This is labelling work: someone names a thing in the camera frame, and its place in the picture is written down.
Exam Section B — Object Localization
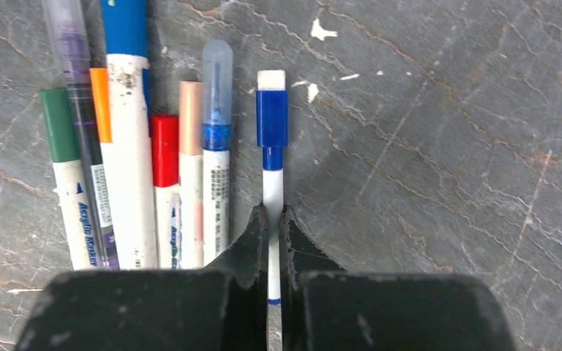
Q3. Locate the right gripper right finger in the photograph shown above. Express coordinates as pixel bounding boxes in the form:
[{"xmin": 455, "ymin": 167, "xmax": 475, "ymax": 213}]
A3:
[{"xmin": 280, "ymin": 206, "xmax": 516, "ymax": 350}]

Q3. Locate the red cap marker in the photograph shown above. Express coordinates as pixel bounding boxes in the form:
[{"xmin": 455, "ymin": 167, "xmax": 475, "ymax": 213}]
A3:
[{"xmin": 151, "ymin": 115, "xmax": 179, "ymax": 270}]

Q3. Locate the clear cap blue pen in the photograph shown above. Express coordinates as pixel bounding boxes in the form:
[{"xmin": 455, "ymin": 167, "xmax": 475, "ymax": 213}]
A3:
[{"xmin": 202, "ymin": 39, "xmax": 233, "ymax": 265}]

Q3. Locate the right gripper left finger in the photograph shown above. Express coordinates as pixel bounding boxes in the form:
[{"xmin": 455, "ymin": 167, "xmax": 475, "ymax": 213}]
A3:
[{"xmin": 15, "ymin": 205, "xmax": 268, "ymax": 350}]

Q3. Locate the blue cap white marker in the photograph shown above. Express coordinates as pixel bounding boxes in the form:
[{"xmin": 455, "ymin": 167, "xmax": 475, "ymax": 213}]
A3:
[{"xmin": 100, "ymin": 0, "xmax": 158, "ymax": 270}]

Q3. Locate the orange cap marker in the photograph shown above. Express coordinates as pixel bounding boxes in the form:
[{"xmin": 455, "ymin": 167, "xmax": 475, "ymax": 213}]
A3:
[{"xmin": 90, "ymin": 67, "xmax": 112, "ymax": 143}]

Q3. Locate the clear cap purple pen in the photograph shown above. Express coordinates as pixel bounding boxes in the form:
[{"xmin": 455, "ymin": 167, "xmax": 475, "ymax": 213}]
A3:
[{"xmin": 42, "ymin": 0, "xmax": 119, "ymax": 271}]

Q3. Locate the thin blue whiteboard marker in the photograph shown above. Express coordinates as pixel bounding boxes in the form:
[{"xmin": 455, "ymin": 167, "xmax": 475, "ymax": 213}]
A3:
[{"xmin": 255, "ymin": 69, "xmax": 290, "ymax": 351}]

